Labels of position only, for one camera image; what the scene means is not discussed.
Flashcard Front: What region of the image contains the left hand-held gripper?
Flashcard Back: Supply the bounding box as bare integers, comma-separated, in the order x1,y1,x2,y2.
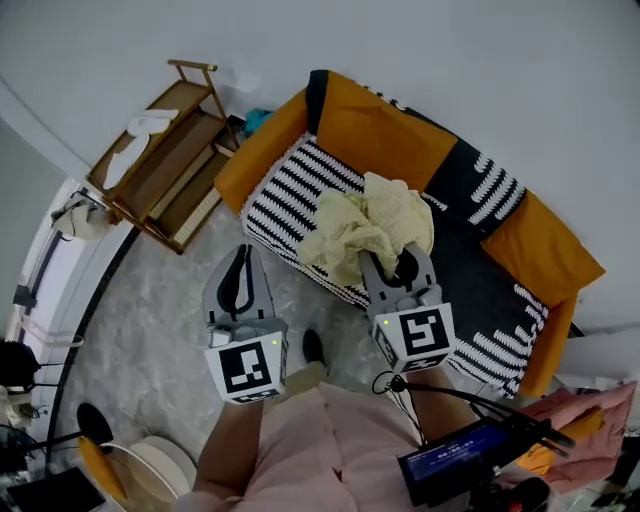
202,244,290,405

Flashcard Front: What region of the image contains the orange sofa seat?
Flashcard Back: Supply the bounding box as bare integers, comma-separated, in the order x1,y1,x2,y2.
214,69,607,399

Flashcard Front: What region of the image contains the black laptop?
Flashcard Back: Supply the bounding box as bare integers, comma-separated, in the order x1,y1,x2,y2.
6,466,107,512

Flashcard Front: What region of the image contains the black round stand base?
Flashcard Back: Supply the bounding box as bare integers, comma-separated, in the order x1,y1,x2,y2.
76,402,115,445

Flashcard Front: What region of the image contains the black rod mount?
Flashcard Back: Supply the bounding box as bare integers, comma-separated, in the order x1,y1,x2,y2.
390,373,577,459

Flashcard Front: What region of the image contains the black cable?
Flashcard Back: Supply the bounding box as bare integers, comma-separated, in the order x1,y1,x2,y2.
371,370,427,444

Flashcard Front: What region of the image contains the black camera on tripod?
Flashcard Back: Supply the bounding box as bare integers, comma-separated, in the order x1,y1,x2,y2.
0,339,42,394

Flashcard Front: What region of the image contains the black device with blue screen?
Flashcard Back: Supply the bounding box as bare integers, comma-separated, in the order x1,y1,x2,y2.
396,418,512,507

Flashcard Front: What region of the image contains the yellow paddle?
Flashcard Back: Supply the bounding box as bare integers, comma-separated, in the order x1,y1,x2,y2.
77,434,130,503

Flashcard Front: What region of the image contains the white slipper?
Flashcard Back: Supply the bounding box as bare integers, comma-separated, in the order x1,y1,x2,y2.
125,108,180,139
101,131,152,192

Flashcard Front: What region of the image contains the wooden shelf rack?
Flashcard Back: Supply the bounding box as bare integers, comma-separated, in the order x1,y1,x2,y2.
86,59,240,256

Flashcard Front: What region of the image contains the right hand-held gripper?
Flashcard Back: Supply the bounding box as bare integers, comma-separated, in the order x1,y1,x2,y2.
359,242,456,375

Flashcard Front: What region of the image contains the black white striped blanket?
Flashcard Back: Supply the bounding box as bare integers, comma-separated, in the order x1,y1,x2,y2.
241,69,550,399

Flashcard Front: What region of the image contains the pink cloth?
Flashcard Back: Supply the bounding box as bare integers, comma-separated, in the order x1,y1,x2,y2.
517,381,640,495

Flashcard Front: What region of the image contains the person's left forearm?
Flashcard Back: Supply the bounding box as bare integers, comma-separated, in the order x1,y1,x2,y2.
192,397,267,497

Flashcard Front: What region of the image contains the pale yellow cloth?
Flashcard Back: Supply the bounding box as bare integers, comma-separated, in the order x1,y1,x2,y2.
297,171,435,287

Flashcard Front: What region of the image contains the round white stool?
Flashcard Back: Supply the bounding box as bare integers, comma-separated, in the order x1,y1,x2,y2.
99,434,199,512

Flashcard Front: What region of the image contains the teal bag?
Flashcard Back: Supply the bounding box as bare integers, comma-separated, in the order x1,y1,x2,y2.
243,106,275,137

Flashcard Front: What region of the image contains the person's pink shirt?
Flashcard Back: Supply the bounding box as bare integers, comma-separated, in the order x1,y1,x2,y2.
172,382,474,512

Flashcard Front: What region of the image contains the orange cushion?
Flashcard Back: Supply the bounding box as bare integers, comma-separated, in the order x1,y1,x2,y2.
479,191,607,309

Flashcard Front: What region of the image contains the person's black shoe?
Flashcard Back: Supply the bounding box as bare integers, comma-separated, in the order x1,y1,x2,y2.
301,328,328,367

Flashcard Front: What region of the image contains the person's right forearm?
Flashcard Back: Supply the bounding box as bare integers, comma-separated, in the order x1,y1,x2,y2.
407,366,481,446

